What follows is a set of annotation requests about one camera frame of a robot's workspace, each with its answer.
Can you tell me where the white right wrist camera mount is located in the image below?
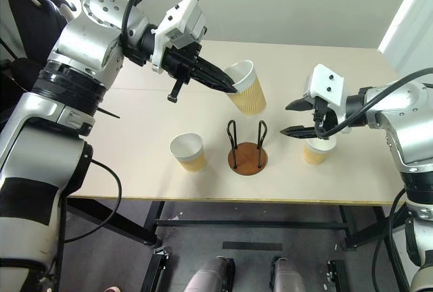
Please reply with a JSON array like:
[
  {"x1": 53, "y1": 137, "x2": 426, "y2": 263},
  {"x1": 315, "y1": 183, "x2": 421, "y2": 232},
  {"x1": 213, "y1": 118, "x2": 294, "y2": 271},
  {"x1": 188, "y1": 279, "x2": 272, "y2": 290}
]
[{"x1": 302, "y1": 64, "x2": 348, "y2": 124}]

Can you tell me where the black arm body cable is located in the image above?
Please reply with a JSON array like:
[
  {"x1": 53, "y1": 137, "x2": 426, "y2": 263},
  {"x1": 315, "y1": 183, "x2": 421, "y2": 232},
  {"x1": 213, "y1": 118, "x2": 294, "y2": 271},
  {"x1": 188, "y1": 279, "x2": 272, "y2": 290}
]
[
  {"x1": 371, "y1": 189, "x2": 407, "y2": 292},
  {"x1": 56, "y1": 158, "x2": 123, "y2": 274}
]

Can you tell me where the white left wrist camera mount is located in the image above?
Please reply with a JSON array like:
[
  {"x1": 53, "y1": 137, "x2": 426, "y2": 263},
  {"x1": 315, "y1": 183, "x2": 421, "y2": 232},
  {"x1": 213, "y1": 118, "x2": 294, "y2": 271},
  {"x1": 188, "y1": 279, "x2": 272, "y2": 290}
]
[{"x1": 150, "y1": 0, "x2": 208, "y2": 73}]

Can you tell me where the black zip tie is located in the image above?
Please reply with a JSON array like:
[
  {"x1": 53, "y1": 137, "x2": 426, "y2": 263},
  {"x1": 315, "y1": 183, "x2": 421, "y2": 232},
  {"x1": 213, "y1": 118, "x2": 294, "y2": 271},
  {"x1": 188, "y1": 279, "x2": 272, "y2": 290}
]
[{"x1": 97, "y1": 107, "x2": 120, "y2": 120}]

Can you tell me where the grey rounded shape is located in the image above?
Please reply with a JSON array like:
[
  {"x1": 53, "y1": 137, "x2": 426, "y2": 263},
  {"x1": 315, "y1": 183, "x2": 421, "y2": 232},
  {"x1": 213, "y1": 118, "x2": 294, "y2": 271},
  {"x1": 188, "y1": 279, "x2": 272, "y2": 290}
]
[
  {"x1": 184, "y1": 255, "x2": 236, "y2": 292},
  {"x1": 269, "y1": 255, "x2": 307, "y2": 292}
]

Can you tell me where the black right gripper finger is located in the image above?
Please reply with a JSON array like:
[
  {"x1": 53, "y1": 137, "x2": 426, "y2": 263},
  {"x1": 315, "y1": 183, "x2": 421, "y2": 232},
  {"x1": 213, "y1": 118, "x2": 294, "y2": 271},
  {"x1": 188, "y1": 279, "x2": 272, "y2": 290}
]
[
  {"x1": 279, "y1": 124, "x2": 318, "y2": 140},
  {"x1": 285, "y1": 99, "x2": 316, "y2": 113}
]

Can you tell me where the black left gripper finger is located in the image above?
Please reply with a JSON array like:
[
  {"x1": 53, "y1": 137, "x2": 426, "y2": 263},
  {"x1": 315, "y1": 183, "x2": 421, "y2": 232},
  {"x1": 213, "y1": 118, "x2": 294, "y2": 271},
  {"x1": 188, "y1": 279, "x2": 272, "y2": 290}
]
[
  {"x1": 191, "y1": 68, "x2": 238, "y2": 95},
  {"x1": 195, "y1": 55, "x2": 235, "y2": 85}
]

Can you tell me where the ribbed brown paper cup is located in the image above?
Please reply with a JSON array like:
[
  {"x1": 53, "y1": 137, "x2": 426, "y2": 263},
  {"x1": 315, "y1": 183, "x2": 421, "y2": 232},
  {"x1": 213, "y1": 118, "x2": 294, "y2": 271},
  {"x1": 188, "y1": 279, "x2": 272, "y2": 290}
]
[
  {"x1": 302, "y1": 136, "x2": 338, "y2": 166},
  {"x1": 223, "y1": 60, "x2": 268, "y2": 118},
  {"x1": 168, "y1": 132, "x2": 208, "y2": 173}
]

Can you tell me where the black metal table frame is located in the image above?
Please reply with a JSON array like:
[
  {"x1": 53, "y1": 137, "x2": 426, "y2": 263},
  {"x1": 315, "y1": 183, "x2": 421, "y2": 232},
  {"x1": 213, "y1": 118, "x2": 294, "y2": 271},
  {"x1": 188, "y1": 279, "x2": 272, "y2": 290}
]
[{"x1": 66, "y1": 199, "x2": 390, "y2": 292}]

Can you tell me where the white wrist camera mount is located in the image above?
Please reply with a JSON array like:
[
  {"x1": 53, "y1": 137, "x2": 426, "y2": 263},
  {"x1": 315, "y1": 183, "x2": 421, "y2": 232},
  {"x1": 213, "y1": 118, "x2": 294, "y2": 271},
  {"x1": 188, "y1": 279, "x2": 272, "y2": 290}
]
[
  {"x1": 302, "y1": 64, "x2": 348, "y2": 124},
  {"x1": 150, "y1": 0, "x2": 208, "y2": 73}
]

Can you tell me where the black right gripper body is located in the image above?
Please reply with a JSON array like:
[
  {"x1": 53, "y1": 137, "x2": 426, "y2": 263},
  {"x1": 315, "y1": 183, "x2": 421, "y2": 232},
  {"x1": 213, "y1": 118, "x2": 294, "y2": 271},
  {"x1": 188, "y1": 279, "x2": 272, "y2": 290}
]
[{"x1": 312, "y1": 97, "x2": 340, "y2": 135}]

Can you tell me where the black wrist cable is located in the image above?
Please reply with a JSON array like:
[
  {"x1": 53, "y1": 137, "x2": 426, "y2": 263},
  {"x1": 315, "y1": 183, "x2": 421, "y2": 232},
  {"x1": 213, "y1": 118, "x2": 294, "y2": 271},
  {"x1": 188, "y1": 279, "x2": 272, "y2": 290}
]
[
  {"x1": 313, "y1": 67, "x2": 433, "y2": 139},
  {"x1": 120, "y1": 0, "x2": 201, "y2": 51}
]

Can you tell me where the black fabric bulk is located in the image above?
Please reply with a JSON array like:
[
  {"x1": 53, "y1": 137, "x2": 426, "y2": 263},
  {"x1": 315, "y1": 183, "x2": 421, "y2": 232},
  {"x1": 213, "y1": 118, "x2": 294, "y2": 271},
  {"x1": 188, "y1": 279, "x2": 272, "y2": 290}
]
[{"x1": 0, "y1": 0, "x2": 71, "y2": 130}]

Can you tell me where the black left arm body cable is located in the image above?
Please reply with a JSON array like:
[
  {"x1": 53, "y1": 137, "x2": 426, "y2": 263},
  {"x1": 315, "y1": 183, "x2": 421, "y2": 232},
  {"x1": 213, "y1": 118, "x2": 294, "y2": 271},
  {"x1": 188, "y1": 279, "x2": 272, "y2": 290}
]
[{"x1": 56, "y1": 158, "x2": 123, "y2": 274}]

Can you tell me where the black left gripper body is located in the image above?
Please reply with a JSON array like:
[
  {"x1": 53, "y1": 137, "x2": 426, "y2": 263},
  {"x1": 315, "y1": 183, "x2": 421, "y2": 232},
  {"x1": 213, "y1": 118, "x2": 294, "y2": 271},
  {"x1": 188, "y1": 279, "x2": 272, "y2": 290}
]
[{"x1": 163, "y1": 41, "x2": 204, "y2": 103}]

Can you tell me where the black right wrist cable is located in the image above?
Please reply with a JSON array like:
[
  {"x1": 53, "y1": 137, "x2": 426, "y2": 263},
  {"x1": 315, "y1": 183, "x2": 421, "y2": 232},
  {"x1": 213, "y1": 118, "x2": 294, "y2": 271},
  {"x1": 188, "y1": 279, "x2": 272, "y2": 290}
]
[{"x1": 313, "y1": 67, "x2": 433, "y2": 139}]

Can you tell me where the black right arm body cable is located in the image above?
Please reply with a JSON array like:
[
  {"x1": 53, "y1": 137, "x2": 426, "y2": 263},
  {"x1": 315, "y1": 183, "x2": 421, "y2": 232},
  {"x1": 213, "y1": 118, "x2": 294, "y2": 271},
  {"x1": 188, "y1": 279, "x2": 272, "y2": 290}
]
[{"x1": 371, "y1": 189, "x2": 407, "y2": 292}]

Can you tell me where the wire cup holder wooden base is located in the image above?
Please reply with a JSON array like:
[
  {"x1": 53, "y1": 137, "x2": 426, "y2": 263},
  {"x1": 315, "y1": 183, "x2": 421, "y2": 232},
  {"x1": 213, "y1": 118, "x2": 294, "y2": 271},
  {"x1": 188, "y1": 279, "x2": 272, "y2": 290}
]
[{"x1": 226, "y1": 119, "x2": 269, "y2": 176}]

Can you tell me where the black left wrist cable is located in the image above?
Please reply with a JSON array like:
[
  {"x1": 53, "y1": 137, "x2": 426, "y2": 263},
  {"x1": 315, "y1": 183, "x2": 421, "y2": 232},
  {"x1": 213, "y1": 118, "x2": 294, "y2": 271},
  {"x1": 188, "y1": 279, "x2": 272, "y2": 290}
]
[{"x1": 120, "y1": 0, "x2": 201, "y2": 51}]

